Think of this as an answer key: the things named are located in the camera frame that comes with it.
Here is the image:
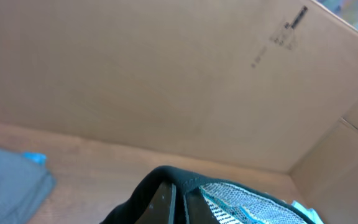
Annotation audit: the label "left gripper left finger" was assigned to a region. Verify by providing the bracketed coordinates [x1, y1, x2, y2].
[135, 182, 177, 224]

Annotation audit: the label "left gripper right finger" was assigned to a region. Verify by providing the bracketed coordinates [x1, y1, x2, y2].
[184, 189, 219, 224]

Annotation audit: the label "black shorts with mesh lining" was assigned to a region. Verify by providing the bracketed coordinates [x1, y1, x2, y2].
[102, 166, 315, 224]

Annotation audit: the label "light blue printed t-shirt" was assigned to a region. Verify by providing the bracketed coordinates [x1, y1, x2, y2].
[291, 200, 324, 224]

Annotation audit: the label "folded blue jeans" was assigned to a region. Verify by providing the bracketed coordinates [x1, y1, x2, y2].
[22, 152, 47, 166]

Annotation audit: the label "folded grey trousers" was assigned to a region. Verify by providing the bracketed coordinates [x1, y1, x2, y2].
[0, 149, 56, 224]

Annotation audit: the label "cardboard backdrop panel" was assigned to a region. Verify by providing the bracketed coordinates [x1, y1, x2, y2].
[0, 0, 358, 223]

